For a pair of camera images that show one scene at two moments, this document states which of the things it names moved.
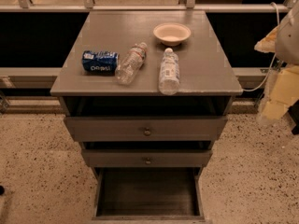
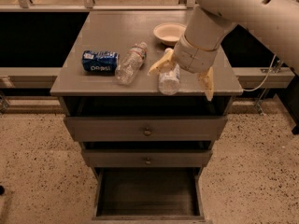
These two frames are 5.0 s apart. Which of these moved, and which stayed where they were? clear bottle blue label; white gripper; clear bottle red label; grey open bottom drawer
Moved: white gripper
Stayed: grey open bottom drawer; clear bottle red label; clear bottle blue label
